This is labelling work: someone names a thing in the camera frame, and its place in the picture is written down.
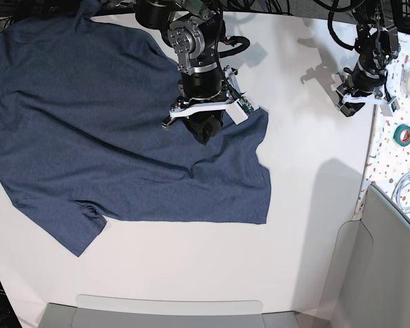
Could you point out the grey panel at bottom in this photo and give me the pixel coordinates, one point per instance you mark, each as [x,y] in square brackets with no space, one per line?
[97,311]

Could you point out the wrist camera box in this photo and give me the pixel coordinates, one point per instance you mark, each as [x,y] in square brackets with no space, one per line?
[388,109]
[241,109]

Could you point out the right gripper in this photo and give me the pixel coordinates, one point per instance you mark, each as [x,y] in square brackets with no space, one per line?
[204,92]

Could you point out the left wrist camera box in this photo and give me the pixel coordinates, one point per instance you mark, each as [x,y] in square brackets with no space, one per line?
[388,109]

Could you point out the grey panel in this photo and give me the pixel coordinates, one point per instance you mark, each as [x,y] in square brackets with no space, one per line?
[97,311]
[369,280]

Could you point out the grey panel at right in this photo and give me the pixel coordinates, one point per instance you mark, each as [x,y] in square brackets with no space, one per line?
[369,280]

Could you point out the terrazzo patterned side surface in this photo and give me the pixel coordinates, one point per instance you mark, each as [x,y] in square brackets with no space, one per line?
[388,159]

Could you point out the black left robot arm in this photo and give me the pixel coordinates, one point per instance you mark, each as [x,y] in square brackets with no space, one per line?
[377,45]

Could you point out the dark blue t-shirt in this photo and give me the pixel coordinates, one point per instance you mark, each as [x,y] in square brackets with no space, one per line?
[81,106]

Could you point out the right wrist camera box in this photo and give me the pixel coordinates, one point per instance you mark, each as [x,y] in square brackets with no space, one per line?
[241,109]

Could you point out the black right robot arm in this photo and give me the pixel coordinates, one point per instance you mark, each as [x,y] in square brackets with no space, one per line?
[196,31]

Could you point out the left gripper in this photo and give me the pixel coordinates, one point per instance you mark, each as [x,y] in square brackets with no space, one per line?
[359,87]

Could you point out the green tape roll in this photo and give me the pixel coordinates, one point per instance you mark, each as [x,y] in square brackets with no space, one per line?
[402,135]

